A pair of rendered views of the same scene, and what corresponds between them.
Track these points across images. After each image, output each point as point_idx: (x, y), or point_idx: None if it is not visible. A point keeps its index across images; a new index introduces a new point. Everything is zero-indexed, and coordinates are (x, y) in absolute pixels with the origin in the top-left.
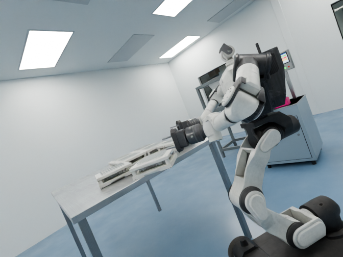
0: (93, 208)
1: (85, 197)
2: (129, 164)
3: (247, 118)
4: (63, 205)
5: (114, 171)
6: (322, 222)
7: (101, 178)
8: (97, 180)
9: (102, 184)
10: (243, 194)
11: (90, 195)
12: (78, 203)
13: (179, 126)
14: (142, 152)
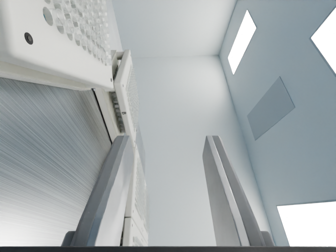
0: None
1: (113, 39)
2: (118, 79)
3: None
4: (121, 45)
5: (125, 62)
6: None
7: (126, 52)
8: (127, 49)
9: (114, 52)
10: None
11: (111, 39)
12: (109, 8)
13: (241, 249)
14: (132, 203)
